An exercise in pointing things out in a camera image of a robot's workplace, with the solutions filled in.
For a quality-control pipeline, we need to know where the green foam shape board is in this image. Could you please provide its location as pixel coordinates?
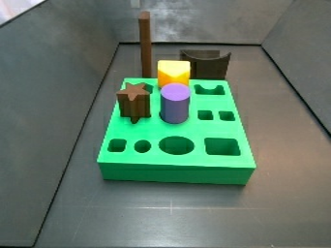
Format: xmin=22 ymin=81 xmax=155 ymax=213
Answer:
xmin=97 ymin=77 xmax=256 ymax=185

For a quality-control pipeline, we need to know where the black curved fixture stand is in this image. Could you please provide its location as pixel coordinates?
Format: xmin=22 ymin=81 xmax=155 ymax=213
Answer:
xmin=180 ymin=49 xmax=231 ymax=79

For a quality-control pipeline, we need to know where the purple cylinder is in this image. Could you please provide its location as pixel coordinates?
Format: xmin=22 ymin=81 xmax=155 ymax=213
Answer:
xmin=160 ymin=83 xmax=191 ymax=124

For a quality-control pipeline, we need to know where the brown star prism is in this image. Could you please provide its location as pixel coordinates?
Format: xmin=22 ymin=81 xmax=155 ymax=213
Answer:
xmin=116 ymin=82 xmax=151 ymax=124

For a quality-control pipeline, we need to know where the yellow block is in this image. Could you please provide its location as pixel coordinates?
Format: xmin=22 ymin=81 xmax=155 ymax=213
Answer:
xmin=157 ymin=60 xmax=189 ymax=87

